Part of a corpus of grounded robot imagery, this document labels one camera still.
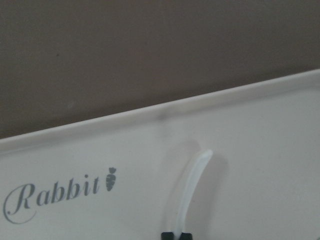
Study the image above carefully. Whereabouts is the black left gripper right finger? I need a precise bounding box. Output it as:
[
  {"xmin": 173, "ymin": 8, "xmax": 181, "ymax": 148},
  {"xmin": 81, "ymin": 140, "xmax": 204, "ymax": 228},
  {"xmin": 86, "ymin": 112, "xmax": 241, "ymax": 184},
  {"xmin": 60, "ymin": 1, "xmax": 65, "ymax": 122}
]
[{"xmin": 179, "ymin": 232, "xmax": 193, "ymax": 240}]

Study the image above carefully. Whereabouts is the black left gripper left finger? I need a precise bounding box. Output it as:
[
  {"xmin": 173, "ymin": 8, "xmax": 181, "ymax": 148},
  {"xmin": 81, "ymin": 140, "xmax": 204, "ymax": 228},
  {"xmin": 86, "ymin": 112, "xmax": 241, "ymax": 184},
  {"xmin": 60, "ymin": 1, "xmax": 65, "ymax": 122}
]
[{"xmin": 160, "ymin": 232, "xmax": 174, "ymax": 240}]

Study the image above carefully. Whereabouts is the white ceramic spoon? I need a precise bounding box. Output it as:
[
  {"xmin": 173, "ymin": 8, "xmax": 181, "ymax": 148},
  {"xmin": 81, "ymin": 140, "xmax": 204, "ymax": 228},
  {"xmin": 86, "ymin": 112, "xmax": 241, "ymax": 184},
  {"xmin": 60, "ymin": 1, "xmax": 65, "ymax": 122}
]
[{"xmin": 172, "ymin": 149, "xmax": 213, "ymax": 240}]

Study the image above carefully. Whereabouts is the white rectangular tray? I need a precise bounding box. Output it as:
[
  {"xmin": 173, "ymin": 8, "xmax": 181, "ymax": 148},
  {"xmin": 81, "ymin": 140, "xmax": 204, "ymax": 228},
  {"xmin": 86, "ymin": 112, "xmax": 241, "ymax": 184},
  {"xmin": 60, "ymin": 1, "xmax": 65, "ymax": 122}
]
[{"xmin": 0, "ymin": 70, "xmax": 320, "ymax": 240}]

